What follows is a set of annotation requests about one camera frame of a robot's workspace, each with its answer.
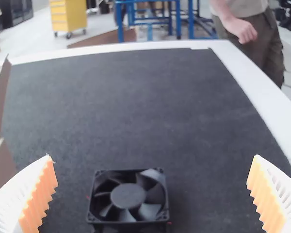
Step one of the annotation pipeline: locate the cardboard box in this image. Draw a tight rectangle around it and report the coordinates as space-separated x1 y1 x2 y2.
0 53 19 197

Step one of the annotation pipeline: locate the person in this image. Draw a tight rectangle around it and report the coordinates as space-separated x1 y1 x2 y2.
210 0 286 89

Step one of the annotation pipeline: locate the black square fan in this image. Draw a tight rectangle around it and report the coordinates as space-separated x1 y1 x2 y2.
85 167 172 233

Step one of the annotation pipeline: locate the blue metal frame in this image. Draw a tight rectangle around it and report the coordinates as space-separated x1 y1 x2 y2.
188 0 219 40
115 0 173 43

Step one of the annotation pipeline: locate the yellow wheeled cabinet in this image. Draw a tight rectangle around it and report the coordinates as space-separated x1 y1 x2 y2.
49 0 88 39

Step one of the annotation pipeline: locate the brown cardboard sheet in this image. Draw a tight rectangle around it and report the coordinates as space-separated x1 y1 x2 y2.
67 26 136 49

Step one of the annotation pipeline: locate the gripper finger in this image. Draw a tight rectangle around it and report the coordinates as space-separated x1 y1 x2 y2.
246 154 291 233
0 155 59 233

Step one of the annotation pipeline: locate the black mat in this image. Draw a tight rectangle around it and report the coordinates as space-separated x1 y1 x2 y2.
1 48 291 233

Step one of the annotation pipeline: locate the black cabinet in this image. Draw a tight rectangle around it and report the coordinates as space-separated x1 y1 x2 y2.
0 0 34 33

